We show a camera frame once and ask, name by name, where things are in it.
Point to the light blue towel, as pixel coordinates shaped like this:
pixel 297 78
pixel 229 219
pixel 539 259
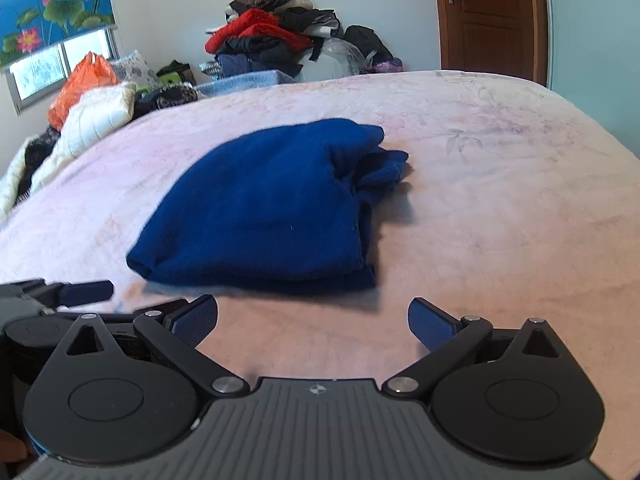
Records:
pixel 243 82

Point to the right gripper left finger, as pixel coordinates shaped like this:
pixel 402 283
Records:
pixel 173 331

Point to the red jacket on pile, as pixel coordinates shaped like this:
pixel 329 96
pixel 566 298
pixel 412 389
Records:
pixel 256 23

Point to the window with grey frame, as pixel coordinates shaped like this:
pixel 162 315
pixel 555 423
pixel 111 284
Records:
pixel 38 76

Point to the lotus print roller blind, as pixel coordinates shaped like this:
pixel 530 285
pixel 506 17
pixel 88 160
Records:
pixel 28 26

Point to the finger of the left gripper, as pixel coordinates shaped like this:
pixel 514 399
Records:
pixel 77 295

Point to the brown wooden door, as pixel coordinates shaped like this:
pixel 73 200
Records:
pixel 506 37

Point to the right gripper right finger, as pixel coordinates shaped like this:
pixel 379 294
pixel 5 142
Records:
pixel 450 342

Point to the frosted glass wardrobe door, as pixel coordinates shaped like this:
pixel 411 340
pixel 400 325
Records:
pixel 594 62

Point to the pile of dark clothes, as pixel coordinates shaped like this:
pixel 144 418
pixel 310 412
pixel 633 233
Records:
pixel 246 55

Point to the blue embroidered sweater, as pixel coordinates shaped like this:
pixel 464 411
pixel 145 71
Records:
pixel 286 209

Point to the orange plastic bag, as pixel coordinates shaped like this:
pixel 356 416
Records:
pixel 93 71

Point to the pink floral bed blanket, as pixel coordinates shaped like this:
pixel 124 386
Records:
pixel 516 204

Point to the black patterned garment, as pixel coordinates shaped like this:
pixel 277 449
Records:
pixel 36 152

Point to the clear plastic bag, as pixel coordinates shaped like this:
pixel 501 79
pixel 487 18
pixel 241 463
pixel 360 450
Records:
pixel 328 59

